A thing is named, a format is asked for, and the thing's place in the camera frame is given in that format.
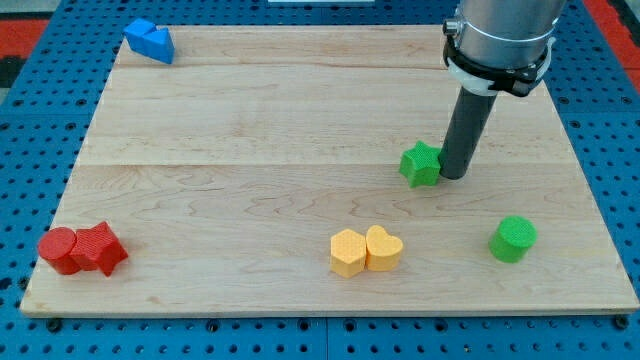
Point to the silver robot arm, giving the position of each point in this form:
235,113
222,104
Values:
497,46

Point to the light wooden board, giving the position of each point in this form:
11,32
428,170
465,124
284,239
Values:
226,173

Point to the yellow hexagon block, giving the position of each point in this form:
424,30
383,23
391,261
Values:
348,253

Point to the yellow heart block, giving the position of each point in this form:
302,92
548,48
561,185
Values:
383,249

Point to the green star block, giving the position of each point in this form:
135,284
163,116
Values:
420,165

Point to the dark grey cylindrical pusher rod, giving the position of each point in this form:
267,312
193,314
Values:
465,128

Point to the green cylinder block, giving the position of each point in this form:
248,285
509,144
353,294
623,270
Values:
512,239

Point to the blue triangle block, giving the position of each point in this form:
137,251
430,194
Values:
158,45

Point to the red star block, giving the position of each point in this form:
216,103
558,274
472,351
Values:
98,248

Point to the blue cube block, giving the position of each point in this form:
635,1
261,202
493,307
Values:
135,32

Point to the red cylinder block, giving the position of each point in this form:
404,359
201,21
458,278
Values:
55,248

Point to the blue perforated metal base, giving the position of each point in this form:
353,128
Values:
48,110

